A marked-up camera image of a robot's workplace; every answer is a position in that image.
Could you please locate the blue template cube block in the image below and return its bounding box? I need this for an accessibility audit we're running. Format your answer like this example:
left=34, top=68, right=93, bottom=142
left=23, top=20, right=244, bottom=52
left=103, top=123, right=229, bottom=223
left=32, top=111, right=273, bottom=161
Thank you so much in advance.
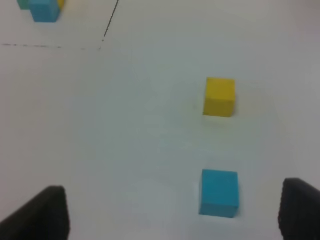
left=28, top=0, right=61, bottom=23

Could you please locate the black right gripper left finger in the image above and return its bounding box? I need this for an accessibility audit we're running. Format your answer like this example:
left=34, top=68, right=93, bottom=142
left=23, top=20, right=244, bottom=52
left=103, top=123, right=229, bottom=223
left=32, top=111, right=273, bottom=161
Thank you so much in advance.
left=0, top=186, right=70, bottom=240

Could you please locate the green template cube block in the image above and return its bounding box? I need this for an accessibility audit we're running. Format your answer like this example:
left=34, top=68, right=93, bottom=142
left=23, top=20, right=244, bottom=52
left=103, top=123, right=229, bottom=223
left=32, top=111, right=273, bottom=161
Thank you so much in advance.
left=17, top=0, right=30, bottom=10

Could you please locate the yellow template cube block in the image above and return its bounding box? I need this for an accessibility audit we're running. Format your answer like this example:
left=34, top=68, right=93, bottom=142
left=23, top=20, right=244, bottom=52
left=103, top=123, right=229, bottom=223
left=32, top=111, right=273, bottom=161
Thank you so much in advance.
left=57, top=0, right=65, bottom=10

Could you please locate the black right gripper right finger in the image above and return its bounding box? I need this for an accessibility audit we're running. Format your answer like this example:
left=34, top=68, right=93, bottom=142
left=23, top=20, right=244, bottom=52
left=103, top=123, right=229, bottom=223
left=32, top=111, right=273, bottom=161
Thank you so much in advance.
left=278, top=178, right=320, bottom=240

